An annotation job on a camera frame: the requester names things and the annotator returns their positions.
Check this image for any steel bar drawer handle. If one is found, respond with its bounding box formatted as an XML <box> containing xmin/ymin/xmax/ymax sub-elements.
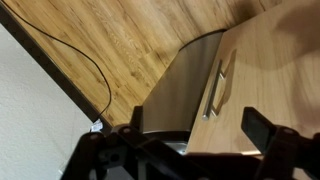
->
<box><xmin>202</xmin><ymin>59</ymin><xmax>228</xmax><ymax>122</ymax></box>

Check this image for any small white tag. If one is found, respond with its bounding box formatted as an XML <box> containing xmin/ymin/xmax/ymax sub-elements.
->
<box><xmin>89</xmin><ymin>119</ymin><xmax>104</xmax><ymax>133</ymax></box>

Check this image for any stainless steel trash can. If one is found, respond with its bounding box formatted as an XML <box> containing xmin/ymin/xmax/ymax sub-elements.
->
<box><xmin>139</xmin><ymin>30</ymin><xmax>228</xmax><ymax>156</ymax></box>

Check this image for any thin dark floor cable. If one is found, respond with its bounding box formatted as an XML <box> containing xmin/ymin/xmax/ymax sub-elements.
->
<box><xmin>1</xmin><ymin>0</ymin><xmax>113</xmax><ymax>126</ymax></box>

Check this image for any wooden drawer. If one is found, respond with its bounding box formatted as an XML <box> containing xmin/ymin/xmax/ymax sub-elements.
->
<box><xmin>184</xmin><ymin>0</ymin><xmax>320</xmax><ymax>180</ymax></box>

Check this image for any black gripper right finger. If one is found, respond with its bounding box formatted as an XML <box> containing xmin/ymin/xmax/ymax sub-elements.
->
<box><xmin>240</xmin><ymin>106</ymin><xmax>320</xmax><ymax>180</ymax></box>

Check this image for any dark baseboard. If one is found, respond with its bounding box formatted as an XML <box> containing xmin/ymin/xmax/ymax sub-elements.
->
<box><xmin>0</xmin><ymin>3</ymin><xmax>114</xmax><ymax>134</ymax></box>

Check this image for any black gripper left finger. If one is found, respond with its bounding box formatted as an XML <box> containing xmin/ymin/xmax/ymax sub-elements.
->
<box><xmin>61</xmin><ymin>105</ymin><xmax>188</xmax><ymax>180</ymax></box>

